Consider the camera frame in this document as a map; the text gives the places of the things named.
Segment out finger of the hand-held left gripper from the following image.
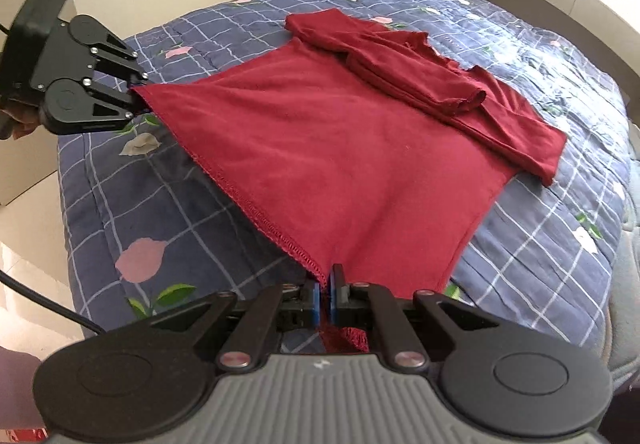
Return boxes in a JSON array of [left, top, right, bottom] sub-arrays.
[[92, 24, 149, 86], [84, 84, 151, 131]]

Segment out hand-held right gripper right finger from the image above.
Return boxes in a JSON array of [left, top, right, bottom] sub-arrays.
[[327, 264, 503, 371]]

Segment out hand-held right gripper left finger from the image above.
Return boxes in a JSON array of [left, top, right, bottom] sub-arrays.
[[141, 281, 325, 371]]

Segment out red long-sleeved shirt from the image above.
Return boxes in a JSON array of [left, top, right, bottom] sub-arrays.
[[131, 8, 568, 355]]

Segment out person's left hand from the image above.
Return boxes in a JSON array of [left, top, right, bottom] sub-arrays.
[[0, 106, 42, 141]]

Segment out blue checked floral quilt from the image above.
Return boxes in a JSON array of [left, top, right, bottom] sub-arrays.
[[55, 0, 633, 360]]

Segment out grey quilted mattress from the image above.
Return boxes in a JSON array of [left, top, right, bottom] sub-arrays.
[[600, 94, 640, 375]]

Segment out black cable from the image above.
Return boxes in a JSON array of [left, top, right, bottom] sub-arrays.
[[0, 269, 107, 336]]

